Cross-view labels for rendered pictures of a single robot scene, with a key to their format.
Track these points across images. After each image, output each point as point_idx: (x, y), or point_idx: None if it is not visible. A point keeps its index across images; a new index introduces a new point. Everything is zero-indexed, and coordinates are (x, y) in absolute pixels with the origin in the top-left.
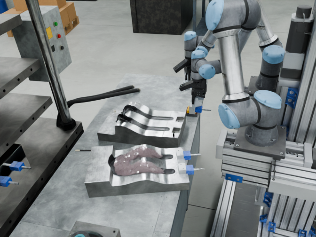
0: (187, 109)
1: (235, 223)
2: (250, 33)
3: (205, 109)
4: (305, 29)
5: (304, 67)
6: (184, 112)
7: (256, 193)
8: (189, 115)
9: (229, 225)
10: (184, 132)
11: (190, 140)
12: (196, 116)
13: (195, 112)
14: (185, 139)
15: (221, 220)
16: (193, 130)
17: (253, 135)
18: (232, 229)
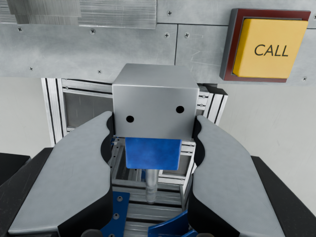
0: (266, 19)
1: (102, 104)
2: None
3: (146, 179)
4: None
5: None
6: (147, 19)
7: (114, 151)
8: (226, 34)
9: (96, 97)
10: (80, 26)
11: (30, 69)
12: (219, 73)
13: (235, 74)
14: (29, 43)
15: (96, 87)
16: (108, 72)
17: None
18: (90, 100)
